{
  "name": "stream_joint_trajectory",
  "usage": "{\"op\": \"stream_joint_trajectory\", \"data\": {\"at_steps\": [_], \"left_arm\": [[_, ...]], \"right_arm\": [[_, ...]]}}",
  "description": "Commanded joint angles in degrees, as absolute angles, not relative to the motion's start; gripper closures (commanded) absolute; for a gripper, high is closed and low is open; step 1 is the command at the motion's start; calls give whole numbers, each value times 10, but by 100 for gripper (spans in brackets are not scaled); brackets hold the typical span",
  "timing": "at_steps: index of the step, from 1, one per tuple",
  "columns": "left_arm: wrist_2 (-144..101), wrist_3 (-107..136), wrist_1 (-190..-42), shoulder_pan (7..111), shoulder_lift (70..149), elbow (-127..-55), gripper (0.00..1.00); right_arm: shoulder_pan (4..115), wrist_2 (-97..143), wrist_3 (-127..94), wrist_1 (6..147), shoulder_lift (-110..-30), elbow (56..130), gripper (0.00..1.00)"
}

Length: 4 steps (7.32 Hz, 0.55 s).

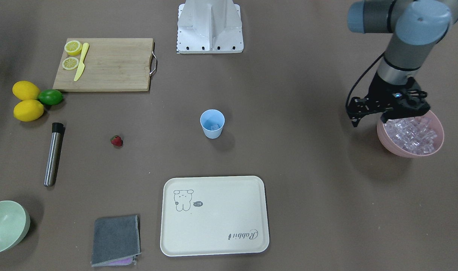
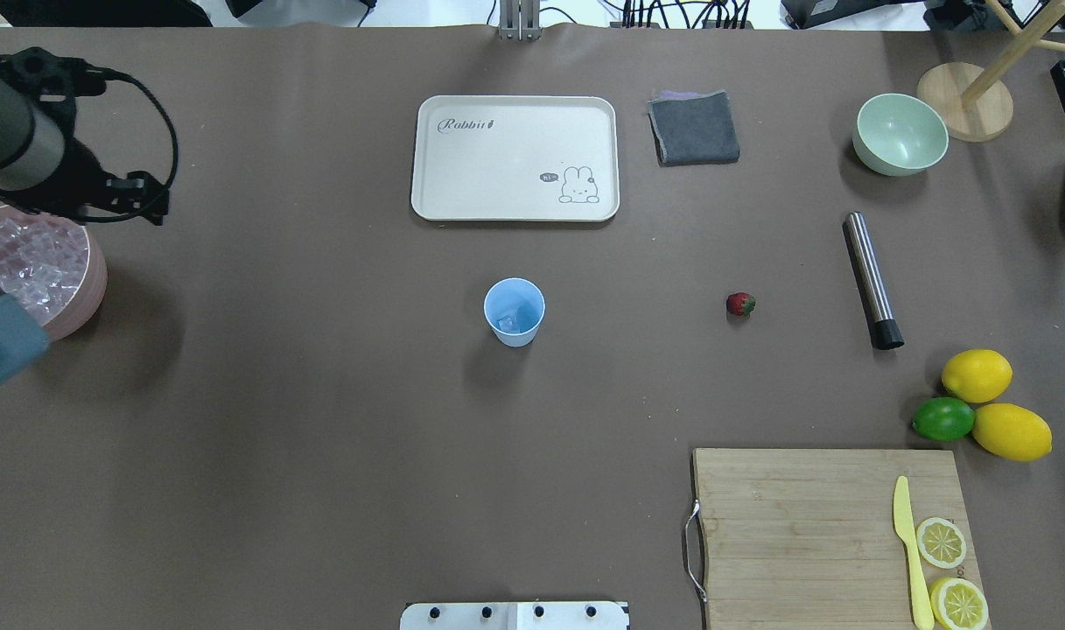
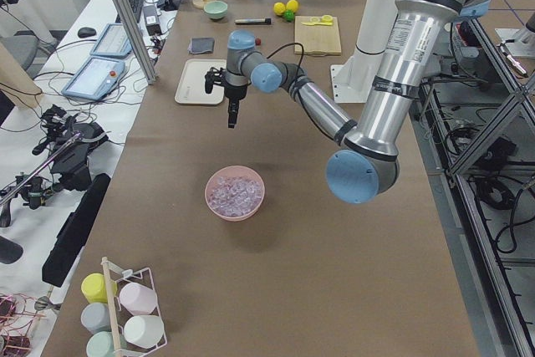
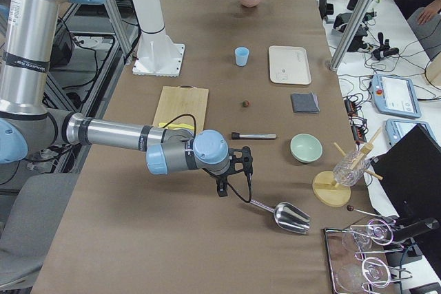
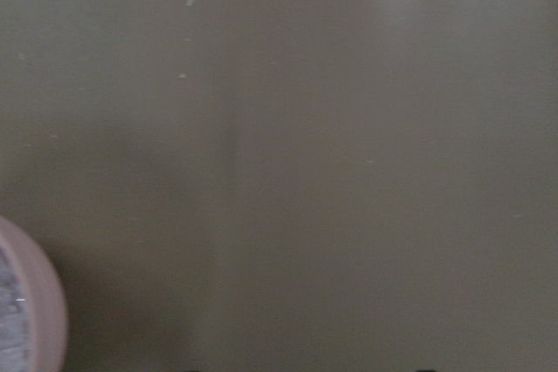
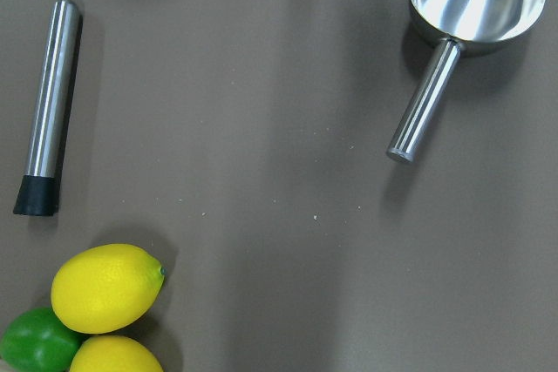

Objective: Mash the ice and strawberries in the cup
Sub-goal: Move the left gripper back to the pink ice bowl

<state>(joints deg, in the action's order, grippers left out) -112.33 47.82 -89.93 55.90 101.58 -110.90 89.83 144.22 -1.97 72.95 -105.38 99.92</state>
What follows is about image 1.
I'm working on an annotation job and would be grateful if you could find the pink bowl of ice cubes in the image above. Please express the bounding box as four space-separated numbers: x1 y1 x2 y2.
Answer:
376 110 444 158

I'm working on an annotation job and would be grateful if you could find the lemon slice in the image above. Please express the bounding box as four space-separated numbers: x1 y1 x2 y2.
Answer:
61 57 79 70
64 40 82 56

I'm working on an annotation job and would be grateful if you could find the yellow lemon lower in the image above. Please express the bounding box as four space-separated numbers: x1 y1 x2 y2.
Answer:
13 99 44 122

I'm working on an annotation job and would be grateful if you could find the green lime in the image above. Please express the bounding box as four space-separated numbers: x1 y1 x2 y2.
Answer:
38 89 64 106

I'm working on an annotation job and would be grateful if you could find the mint green bowl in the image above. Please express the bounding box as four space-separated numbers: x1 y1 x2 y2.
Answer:
0 200 30 252

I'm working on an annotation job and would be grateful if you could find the grey folded cloth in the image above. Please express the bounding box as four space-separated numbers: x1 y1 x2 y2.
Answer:
91 215 141 267

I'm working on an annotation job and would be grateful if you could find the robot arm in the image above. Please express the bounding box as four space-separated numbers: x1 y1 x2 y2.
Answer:
345 0 458 127

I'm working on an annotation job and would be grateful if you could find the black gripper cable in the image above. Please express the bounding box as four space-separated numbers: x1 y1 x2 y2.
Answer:
345 51 385 110

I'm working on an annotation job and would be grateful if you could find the yellow lemon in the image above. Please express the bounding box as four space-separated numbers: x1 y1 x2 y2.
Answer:
12 81 41 101
13 99 44 122

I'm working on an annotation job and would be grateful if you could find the light blue plastic cup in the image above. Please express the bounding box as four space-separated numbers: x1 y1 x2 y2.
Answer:
200 109 225 139

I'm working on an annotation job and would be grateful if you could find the steel muddler black tip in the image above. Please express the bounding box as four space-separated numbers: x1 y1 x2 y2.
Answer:
44 122 65 187

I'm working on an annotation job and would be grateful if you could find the cream rabbit tray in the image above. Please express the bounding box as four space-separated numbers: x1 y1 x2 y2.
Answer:
160 175 270 257

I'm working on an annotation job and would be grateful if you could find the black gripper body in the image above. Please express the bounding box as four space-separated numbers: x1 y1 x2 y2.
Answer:
346 74 431 127

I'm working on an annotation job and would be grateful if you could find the lemon slice lower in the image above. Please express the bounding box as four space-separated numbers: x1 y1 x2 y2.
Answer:
61 57 79 70

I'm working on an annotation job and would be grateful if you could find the yellow lemon upper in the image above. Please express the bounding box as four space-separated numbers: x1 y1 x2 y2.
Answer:
12 81 41 101

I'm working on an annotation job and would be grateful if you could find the lemon slice upper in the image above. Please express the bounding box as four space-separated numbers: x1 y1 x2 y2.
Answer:
64 40 82 56

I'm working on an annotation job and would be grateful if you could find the red strawberry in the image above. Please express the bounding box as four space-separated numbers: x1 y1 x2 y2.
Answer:
110 135 123 146

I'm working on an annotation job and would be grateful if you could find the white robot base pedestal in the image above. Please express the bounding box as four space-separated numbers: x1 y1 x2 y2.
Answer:
176 0 244 54

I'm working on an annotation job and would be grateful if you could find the yellow plastic knife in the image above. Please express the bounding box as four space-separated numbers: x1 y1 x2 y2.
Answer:
73 43 90 82

